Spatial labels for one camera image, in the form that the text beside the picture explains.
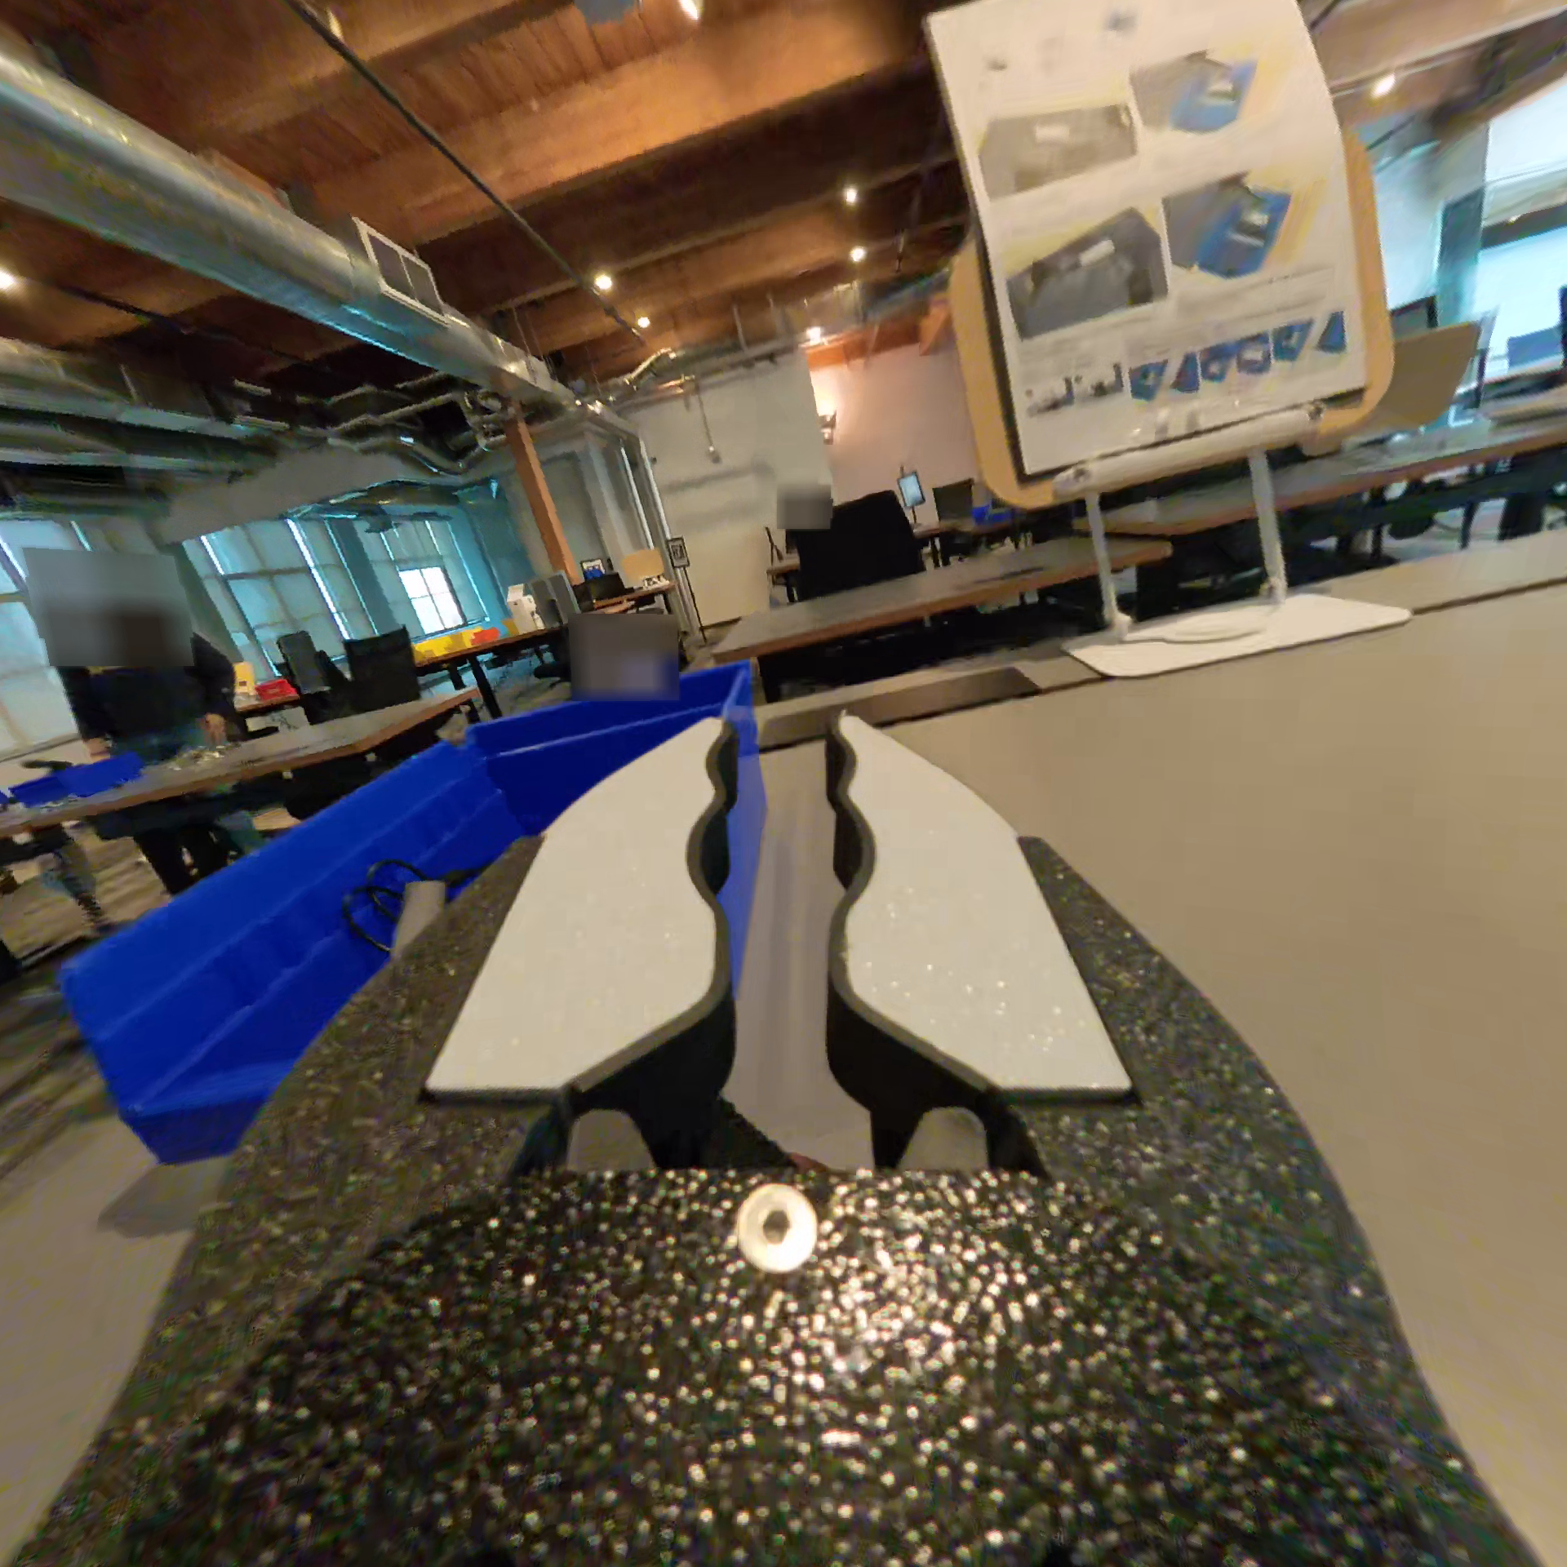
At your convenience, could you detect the printed instruction sheet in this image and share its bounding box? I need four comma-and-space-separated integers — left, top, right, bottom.
925, 0, 1371, 479

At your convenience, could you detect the black USB cable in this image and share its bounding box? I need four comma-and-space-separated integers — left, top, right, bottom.
341, 859, 490, 948

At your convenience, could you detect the wooden support post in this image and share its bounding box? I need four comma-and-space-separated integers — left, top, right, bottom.
505, 414, 586, 591

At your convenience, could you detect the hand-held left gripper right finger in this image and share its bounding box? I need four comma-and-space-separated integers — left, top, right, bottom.
823, 715, 1135, 1169

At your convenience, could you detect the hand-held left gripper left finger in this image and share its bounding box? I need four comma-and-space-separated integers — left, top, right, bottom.
419, 715, 742, 1169

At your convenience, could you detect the black office chair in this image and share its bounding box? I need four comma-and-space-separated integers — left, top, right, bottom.
275, 630, 350, 723
791, 491, 926, 603
344, 628, 424, 719

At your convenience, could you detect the tan board on stand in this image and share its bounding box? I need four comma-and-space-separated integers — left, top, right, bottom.
1347, 323, 1487, 444

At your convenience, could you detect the blue plastic bin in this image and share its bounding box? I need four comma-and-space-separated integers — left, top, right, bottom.
57, 662, 771, 1169

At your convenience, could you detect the small blue bin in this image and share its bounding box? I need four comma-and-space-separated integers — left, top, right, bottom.
8, 752, 148, 810

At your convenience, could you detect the wooden office table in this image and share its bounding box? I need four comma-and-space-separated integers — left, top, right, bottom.
0, 688, 482, 845
1077, 409, 1567, 579
716, 537, 1173, 698

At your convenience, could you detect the silver ventilation duct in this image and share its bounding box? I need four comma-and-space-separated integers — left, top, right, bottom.
0, 39, 637, 432

